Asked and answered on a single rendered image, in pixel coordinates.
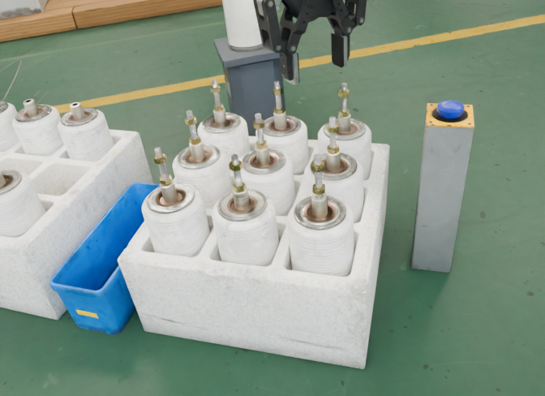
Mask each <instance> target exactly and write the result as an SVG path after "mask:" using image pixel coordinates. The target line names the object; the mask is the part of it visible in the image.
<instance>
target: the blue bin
mask: <svg viewBox="0 0 545 396"><path fill-rule="evenodd" d="M159 186H160V184H155V183H141V182H136V183H132V184H131V185H130V186H129V187H128V188H127V189H126V190H125V191H124V193H123V194H122V195H121V196H120V197H119V198H118V199H117V201H116V202H115V203H114V204H113V206H112V207H111V208H110V209H109V210H108V212H107V213H106V214H105V215H104V216H103V218H102V219H101V220H100V221H99V222H98V223H97V224H96V225H95V226H94V228H93V229H92V230H91V231H90V232H89V234H88V235H87V236H86V237H85V239H84V240H83V241H82V242H81V243H80V245H79V246H78V247H77V248H76V249H75V250H74V251H73V252H72V253H71V255H70V256H69V257H68V258H67V260H66V261H65V262H64V263H63V264H62V266H61V267H60V268H59V269H58V271H57V272H56V273H55V274H54V275H53V277H52V278H51V279H50V280H49V284H50V286H51V288H52V289H53V291H56V292H57V293H58V295H59V297H60V298H61V300H62V302H63V303H64V305H65V306H66V308H67V310H68V312H69V313H70V314H71V316H72V318H73V320H74V321H75V323H76V324H77V326H78V327H80V328H82V329H89V330H93V331H97V332H101V333H105V334H112V335H117V334H120V333H121V332H122V331H123V330H124V328H125V327H126V325H127V323H128V321H129V320H130V319H131V317H132V315H133V314H134V312H135V310H136V308H135V305H134V302H133V299H132V297H131V294H130V291H129V290H128V287H127V284H126V281H125V279H124V277H123V274H122V270H121V269H120V266H119V264H118V258H119V257H120V255H121V254H122V252H123V251H124V249H125V248H127V246H128V243H129V242H130V241H131V239H132V238H133V237H134V235H135V233H136V232H137V230H138V229H139V228H140V227H141V225H142V224H143V222H144V216H143V214H142V204H143V202H144V200H145V198H146V197H147V196H148V195H149V194H150V193H151V192H152V191H153V190H154V189H156V188H157V187H159Z"/></svg>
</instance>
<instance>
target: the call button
mask: <svg viewBox="0 0 545 396"><path fill-rule="evenodd" d="M464 109H465V107H464V105H463V104H462V103H460V102H459V101H453V100H447V101H442V102H440V103H439V104H438V105H437V111H438V113H439V114H440V116H441V117H443V118H458V117H460V116H461V114H463V112H464Z"/></svg>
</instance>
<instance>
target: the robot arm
mask: <svg viewBox="0 0 545 396"><path fill-rule="evenodd" d="M222 2H223V8H224V14H225V25H226V31H227V37H228V42H229V48H230V49H231V50H233V51H237V52H251V51H256V50H261V49H263V48H264V47H265V48H267V49H269V50H271V51H273V52H275V53H279V54H280V64H281V74H282V76H283V77H284V78H285V79H286V81H288V82H290V83H291V84H293V85H295V84H299V83H300V75H299V62H298V53H297V52H296V50H297V48H298V43H299V41H300V38H301V35H302V34H304V33H305V31H306V30H307V25H308V23H309V22H311V21H314V20H316V19H318V18H319V17H327V18H328V21H329V23H330V24H331V27H332V29H333V30H334V32H333V33H331V38H332V62H333V64H334V65H337V66H339V67H345V66H346V65H347V60H349V57H350V34H351V33H352V31H353V29H354V28H355V27H356V26H361V25H363V23H364V21H365V14H366V6H367V0H345V3H344V2H343V0H222ZM280 2H282V3H283V4H284V5H285V7H284V10H283V13H282V16H281V21H280V25H281V30H280V27H279V23H278V18H277V13H279V12H280V8H279V4H280ZM355 4H356V9H355V13H354V7H355ZM293 17H294V18H296V19H297V22H296V23H294V22H293Z"/></svg>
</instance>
